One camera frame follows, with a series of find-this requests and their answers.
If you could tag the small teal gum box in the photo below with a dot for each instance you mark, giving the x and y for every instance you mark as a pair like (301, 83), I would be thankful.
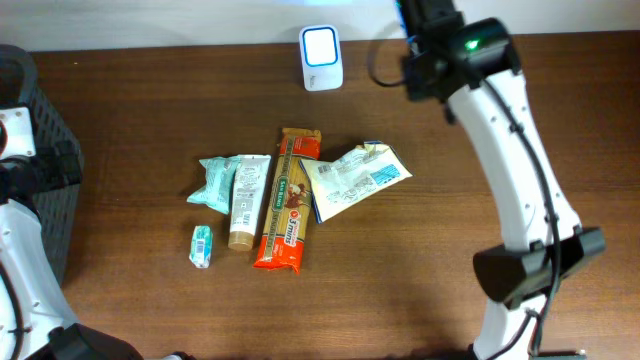
(201, 246)

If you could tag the dark grey plastic basket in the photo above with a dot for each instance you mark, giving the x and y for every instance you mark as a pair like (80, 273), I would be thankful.
(58, 153)

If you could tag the white barcode scanner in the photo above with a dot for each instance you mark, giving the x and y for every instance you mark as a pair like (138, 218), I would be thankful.
(321, 58)

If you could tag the teal wipes packet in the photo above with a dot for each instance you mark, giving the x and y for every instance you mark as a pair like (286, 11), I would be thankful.
(219, 177)

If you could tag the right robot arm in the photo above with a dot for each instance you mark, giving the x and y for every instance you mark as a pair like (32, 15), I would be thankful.
(474, 71)

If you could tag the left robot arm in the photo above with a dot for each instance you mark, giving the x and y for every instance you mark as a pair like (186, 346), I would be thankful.
(36, 320)

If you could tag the white cream tube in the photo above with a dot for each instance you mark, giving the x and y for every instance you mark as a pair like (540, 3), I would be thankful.
(247, 197)

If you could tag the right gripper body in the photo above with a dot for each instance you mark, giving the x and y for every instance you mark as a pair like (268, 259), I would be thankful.
(413, 90)

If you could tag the cream yellow snack bag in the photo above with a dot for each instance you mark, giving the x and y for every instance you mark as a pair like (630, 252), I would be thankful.
(364, 171)

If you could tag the orange spaghetti packet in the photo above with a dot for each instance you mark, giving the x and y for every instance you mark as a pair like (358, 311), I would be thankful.
(291, 202)

